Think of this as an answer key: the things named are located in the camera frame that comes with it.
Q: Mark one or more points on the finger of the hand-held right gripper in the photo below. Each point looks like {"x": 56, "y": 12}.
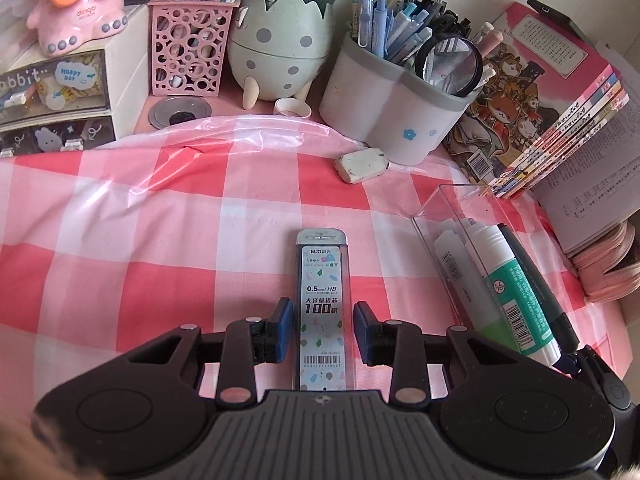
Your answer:
{"x": 600, "y": 375}

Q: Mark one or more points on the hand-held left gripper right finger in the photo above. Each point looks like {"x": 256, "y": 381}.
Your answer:
{"x": 362, "y": 332}

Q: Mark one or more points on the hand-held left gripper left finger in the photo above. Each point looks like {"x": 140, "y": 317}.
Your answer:
{"x": 285, "y": 330}

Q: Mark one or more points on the grey pencil lead case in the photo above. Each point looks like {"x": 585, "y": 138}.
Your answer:
{"x": 322, "y": 310}

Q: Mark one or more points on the black whiteboard marker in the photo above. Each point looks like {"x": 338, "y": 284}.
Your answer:
{"x": 537, "y": 280}

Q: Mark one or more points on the white green tube clear cap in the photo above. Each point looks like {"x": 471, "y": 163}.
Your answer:
{"x": 452, "y": 260}

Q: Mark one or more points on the green glue stick white cap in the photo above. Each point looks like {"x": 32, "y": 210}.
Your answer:
{"x": 515, "y": 295}

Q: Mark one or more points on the clear plastic box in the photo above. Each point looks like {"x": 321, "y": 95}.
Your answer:
{"x": 440, "y": 210}

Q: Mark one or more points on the pink zip pencil case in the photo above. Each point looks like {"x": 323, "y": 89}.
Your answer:
{"x": 610, "y": 270}

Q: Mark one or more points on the pink checked plastic tablecloth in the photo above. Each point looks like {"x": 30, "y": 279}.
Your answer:
{"x": 150, "y": 235}

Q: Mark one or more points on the white eraser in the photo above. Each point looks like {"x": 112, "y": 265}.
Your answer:
{"x": 361, "y": 165}

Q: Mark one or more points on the stack of paper booklets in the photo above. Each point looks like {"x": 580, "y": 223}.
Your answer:
{"x": 595, "y": 190}

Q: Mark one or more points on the grey white cloud pen holder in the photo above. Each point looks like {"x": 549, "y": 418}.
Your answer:
{"x": 380, "y": 110}

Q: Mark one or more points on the comic book cream spine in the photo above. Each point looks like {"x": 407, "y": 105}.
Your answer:
{"x": 565, "y": 145}

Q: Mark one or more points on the comic book olive spine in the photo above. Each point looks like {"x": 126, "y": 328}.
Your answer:
{"x": 565, "y": 139}

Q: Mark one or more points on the grey round desk grommet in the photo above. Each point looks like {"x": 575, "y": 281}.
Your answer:
{"x": 180, "y": 112}

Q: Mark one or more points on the comic book yellow spine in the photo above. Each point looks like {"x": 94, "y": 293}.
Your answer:
{"x": 565, "y": 132}

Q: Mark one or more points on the comic book blue spine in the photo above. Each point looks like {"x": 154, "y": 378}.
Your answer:
{"x": 565, "y": 125}

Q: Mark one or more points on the green egg pen holder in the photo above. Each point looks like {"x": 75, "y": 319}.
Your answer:
{"x": 280, "y": 55}

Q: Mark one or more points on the black magnifying glass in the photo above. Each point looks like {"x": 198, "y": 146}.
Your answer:
{"x": 450, "y": 67}

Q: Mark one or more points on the beige fuzzy sleeve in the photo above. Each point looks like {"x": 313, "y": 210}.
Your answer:
{"x": 20, "y": 450}

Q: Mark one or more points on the pink perforated pen basket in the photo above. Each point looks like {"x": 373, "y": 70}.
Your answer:
{"x": 190, "y": 50}

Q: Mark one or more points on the stack of pink books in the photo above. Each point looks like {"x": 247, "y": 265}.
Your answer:
{"x": 530, "y": 75}

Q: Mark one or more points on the blue black pink pen bunch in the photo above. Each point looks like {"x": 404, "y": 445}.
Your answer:
{"x": 390, "y": 25}

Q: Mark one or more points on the white drawer organizer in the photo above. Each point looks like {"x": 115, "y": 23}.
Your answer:
{"x": 125, "y": 60}

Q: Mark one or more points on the black phone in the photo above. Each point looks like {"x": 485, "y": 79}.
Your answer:
{"x": 560, "y": 17}

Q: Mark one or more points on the pink flower head toy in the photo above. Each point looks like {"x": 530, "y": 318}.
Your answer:
{"x": 75, "y": 15}

